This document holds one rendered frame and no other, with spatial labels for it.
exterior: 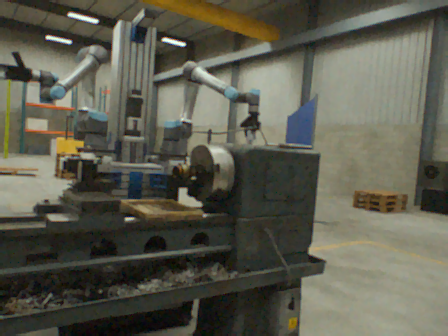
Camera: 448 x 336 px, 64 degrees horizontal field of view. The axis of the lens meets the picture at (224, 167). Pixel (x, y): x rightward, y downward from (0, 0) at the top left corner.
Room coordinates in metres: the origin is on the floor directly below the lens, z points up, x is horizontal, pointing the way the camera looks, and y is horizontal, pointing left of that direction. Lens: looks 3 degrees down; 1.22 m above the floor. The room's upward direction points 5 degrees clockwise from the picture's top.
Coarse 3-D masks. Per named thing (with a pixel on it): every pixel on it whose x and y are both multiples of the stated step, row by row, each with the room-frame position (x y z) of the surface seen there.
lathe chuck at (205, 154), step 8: (200, 144) 1.94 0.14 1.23; (200, 152) 1.93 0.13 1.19; (208, 152) 1.86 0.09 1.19; (216, 152) 1.86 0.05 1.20; (224, 152) 1.89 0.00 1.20; (200, 160) 1.93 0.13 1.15; (208, 160) 1.86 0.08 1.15; (216, 160) 1.82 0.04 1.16; (224, 160) 1.85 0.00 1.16; (224, 168) 1.84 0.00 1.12; (192, 176) 1.99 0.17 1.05; (200, 176) 1.98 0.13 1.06; (208, 176) 1.85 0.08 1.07; (216, 176) 1.80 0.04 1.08; (224, 176) 1.83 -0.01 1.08; (200, 184) 1.91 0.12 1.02; (208, 184) 1.84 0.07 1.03; (216, 184) 1.81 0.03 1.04; (224, 184) 1.84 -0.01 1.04; (200, 192) 1.91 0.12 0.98; (208, 192) 1.84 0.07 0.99; (224, 192) 1.87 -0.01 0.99; (200, 200) 1.90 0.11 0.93; (208, 200) 1.89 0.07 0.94; (216, 200) 1.92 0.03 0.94
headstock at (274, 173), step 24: (216, 144) 2.14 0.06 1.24; (240, 144) 1.97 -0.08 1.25; (240, 168) 1.88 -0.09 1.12; (264, 168) 1.93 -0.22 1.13; (288, 168) 2.02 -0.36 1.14; (312, 168) 2.15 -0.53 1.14; (240, 192) 1.87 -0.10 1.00; (264, 192) 1.93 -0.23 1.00; (288, 192) 2.03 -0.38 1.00; (312, 192) 2.16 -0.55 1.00; (240, 216) 1.86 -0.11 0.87
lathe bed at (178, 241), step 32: (0, 224) 1.35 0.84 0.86; (32, 224) 1.41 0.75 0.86; (128, 224) 1.54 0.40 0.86; (160, 224) 1.63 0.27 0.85; (192, 224) 1.73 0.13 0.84; (224, 224) 1.86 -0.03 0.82; (0, 256) 1.29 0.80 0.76; (32, 256) 1.42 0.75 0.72; (64, 256) 1.41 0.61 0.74; (96, 256) 1.51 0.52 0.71; (128, 256) 1.56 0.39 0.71; (160, 256) 1.64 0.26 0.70
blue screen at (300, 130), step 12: (300, 108) 8.22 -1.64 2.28; (312, 108) 6.76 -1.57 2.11; (288, 120) 10.31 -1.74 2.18; (300, 120) 8.08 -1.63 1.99; (312, 120) 6.65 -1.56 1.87; (288, 132) 10.07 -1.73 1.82; (300, 132) 7.93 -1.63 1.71; (312, 132) 6.50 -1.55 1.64; (300, 144) 7.78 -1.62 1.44; (312, 144) 6.49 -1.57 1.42
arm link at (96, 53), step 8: (96, 48) 2.22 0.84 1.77; (88, 56) 2.18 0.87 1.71; (96, 56) 2.19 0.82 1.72; (104, 56) 2.24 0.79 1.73; (80, 64) 2.14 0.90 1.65; (88, 64) 2.16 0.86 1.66; (96, 64) 2.20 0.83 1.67; (72, 72) 2.10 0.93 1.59; (80, 72) 2.12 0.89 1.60; (88, 72) 2.17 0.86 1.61; (64, 80) 2.06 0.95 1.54; (72, 80) 2.09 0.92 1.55; (80, 80) 2.14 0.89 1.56; (48, 88) 2.06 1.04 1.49; (56, 88) 2.00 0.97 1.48; (64, 88) 2.06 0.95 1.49; (48, 96) 2.04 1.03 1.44; (56, 96) 2.01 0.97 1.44; (64, 96) 2.04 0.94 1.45
